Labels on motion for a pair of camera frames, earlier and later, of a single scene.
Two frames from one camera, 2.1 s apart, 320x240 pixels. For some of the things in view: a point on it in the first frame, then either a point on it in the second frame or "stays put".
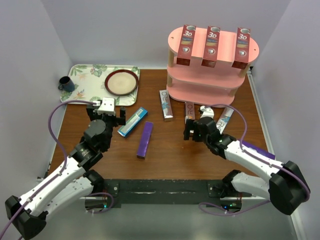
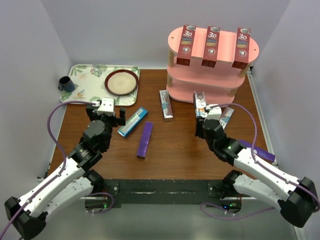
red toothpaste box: x=241 y=57 stays put
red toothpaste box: x=211 y=47 stays put
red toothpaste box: x=184 y=56 stays put
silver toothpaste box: x=190 y=111 to x=200 y=104
